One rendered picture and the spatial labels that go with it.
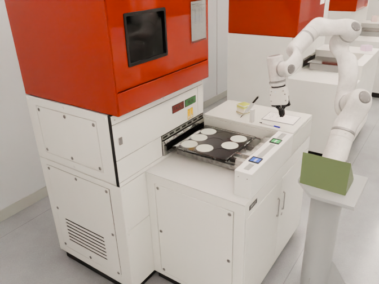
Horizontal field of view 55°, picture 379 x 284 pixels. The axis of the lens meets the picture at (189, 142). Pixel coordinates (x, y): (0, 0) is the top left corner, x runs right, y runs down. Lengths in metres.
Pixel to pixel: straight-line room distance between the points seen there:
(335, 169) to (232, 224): 0.57
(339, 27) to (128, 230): 1.59
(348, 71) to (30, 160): 2.57
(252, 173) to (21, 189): 2.24
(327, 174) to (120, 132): 1.05
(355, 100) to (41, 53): 1.61
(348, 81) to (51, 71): 1.57
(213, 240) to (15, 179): 1.95
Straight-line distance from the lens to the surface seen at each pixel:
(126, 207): 2.07
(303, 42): 2.11
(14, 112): 3.26
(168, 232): 2.22
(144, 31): 1.84
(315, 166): 1.94
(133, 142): 1.96
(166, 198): 2.08
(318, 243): 2.18
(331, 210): 2.06
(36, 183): 3.55
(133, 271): 2.35
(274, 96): 2.05
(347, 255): 2.91
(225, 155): 2.06
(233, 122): 2.37
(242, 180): 1.80
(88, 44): 1.78
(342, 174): 1.92
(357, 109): 2.04
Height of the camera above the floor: 1.85
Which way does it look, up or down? 25 degrees down
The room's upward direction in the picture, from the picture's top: 2 degrees counter-clockwise
